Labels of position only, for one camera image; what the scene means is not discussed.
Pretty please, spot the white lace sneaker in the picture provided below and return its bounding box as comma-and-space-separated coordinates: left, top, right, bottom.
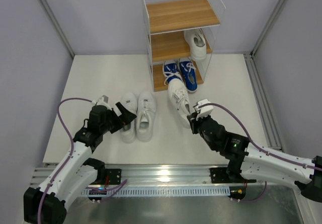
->
168, 79, 191, 128
184, 29, 207, 61

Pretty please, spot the blue canvas sneaker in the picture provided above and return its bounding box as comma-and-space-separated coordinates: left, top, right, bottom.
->
179, 57, 198, 93
163, 60, 183, 86

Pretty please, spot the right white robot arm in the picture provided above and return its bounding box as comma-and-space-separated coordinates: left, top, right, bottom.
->
187, 113, 321, 202

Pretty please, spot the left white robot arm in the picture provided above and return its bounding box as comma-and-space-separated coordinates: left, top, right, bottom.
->
23, 102, 136, 223

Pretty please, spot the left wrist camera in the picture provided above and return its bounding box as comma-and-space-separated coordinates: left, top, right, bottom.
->
91, 95, 109, 108

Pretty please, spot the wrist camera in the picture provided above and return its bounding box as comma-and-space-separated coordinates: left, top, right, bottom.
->
193, 99, 213, 120
91, 95, 109, 108

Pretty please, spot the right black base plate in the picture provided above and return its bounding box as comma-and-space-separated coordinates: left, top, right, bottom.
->
209, 167, 257, 184

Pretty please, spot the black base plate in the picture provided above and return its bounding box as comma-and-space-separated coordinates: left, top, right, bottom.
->
101, 169, 122, 186
209, 167, 257, 184

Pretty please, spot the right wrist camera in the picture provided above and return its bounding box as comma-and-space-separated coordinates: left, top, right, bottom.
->
193, 99, 213, 120

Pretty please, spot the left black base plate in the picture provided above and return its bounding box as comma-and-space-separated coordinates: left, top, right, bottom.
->
101, 169, 122, 186

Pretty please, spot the slotted cable duct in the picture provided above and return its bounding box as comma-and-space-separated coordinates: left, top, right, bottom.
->
79, 186, 230, 198

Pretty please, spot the white wire shoe shelf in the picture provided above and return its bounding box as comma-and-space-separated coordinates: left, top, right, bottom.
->
142, 0, 225, 92

